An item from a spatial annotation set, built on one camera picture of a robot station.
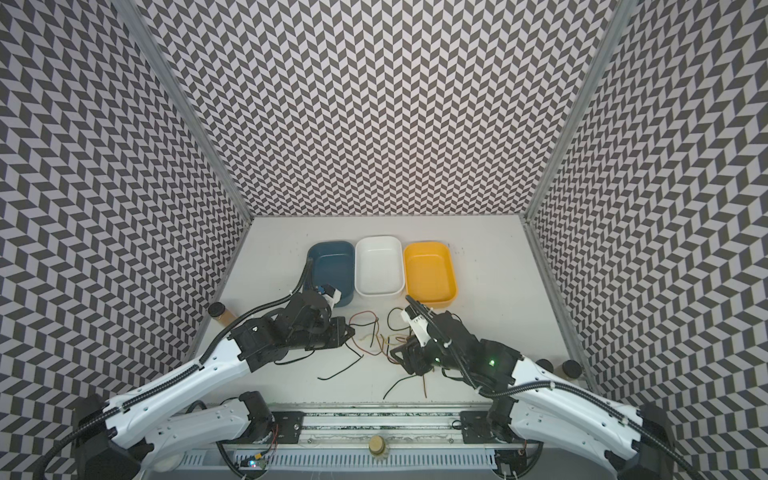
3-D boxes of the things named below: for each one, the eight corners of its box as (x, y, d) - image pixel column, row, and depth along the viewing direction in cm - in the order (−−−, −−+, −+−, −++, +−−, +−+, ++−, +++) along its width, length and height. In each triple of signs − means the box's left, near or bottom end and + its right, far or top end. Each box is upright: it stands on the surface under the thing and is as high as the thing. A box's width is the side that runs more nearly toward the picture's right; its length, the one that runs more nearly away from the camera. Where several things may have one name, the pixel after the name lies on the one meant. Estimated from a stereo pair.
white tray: (352, 300, 96) (349, 292, 92) (358, 245, 111) (356, 235, 107) (404, 300, 96) (405, 292, 92) (404, 245, 111) (404, 235, 107)
